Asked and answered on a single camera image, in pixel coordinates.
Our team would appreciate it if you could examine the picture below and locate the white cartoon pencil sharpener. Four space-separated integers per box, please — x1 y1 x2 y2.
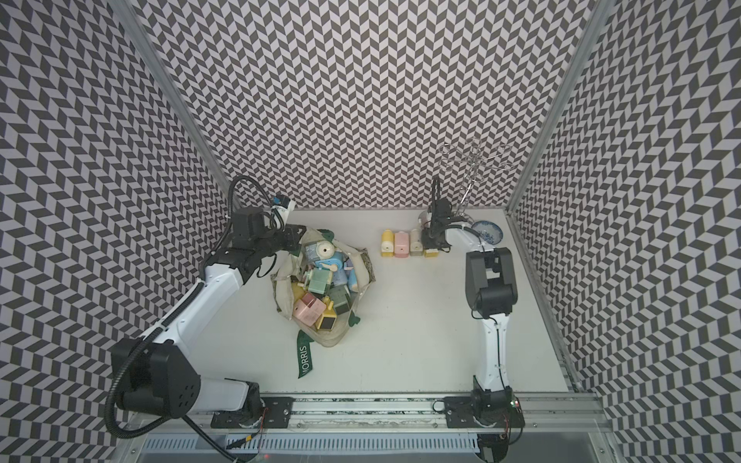
409 228 424 257

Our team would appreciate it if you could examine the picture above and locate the pink rounded pencil sharpener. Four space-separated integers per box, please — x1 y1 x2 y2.
394 231 410 259

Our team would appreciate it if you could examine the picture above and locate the yellow block pencil sharpener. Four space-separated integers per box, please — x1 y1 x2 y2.
380 229 395 258

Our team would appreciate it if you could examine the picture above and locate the cream canvas tote bag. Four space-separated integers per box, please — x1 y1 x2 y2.
270 229 376 378

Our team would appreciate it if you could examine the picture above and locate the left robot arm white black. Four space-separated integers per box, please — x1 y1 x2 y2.
103 197 307 439

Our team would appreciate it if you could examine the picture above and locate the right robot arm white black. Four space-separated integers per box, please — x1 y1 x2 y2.
420 199 518 429

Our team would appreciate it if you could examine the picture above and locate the mint green pencil sharpener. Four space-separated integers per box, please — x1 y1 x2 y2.
305 240 339 271

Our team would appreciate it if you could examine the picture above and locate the blue round pencil sharpener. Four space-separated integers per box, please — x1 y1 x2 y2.
316 258 359 292

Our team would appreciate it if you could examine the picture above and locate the green block pencil sharpener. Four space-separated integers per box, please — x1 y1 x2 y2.
306 268 334 296

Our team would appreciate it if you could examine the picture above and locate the pink block pencil sharpener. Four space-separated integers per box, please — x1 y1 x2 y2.
293 292 326 325

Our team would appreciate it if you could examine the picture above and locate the blue white patterned bowl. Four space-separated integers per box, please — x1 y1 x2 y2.
472 220 504 246

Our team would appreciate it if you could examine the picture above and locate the silver jewelry tree stand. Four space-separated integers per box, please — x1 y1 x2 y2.
437 138 513 217

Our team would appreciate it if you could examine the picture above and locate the small yellow black sharpener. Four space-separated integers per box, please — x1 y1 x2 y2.
315 300 338 331

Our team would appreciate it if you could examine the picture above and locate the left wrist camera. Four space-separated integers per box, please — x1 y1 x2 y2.
271 194 296 229

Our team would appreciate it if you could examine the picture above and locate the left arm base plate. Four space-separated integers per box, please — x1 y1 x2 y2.
210 397 294 430

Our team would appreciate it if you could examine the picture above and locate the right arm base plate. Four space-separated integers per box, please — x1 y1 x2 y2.
442 397 525 429

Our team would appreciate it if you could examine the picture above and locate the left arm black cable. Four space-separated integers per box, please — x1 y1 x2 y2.
103 174 279 463

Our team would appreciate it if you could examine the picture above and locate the aluminium mounting rail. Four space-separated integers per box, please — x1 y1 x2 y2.
264 392 612 433

